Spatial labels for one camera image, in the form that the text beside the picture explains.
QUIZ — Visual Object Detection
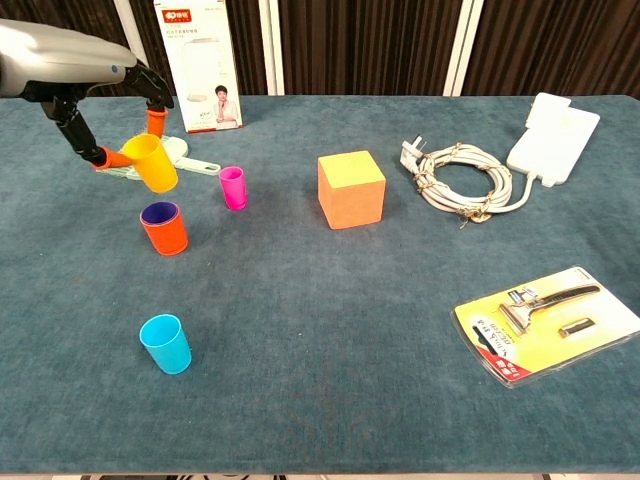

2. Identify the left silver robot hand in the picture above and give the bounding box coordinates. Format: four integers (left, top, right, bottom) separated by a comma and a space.
0, 18, 175, 171

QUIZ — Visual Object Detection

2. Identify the yellow plastic cup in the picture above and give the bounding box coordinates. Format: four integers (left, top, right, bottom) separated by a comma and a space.
121, 133, 180, 194

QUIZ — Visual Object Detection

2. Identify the dark blue plastic cup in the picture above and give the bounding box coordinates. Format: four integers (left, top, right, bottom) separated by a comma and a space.
140, 201, 181, 226

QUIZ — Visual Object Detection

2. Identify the magenta plastic cup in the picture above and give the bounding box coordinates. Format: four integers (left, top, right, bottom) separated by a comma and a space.
218, 166, 249, 212

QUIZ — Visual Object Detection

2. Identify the light blue plastic cup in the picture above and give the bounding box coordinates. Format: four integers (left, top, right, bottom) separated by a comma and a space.
138, 313, 193, 375

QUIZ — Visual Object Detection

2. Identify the white lamp product box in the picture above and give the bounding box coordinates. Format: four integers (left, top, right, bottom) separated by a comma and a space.
152, 0, 245, 135

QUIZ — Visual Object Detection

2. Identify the mint green hand brush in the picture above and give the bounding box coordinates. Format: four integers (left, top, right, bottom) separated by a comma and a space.
97, 134, 222, 182

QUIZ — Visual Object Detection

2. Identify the orange plastic cup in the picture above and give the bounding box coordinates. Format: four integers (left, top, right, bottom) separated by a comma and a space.
139, 202, 190, 257

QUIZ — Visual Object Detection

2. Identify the orange yellow foam cube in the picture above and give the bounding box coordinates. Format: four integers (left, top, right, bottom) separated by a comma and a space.
316, 149, 388, 231

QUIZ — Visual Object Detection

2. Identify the teal table cloth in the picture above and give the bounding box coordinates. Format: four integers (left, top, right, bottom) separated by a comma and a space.
0, 94, 640, 475

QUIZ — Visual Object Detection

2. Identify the yellow razor blister pack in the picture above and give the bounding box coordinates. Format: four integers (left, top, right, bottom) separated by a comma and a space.
449, 264, 640, 390

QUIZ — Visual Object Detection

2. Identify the white partition frame post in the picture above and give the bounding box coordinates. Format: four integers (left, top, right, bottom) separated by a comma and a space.
442, 0, 485, 97
113, 0, 154, 71
267, 0, 286, 96

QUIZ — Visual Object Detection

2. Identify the white coiled power cable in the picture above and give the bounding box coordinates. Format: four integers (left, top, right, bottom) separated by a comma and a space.
399, 138, 539, 230

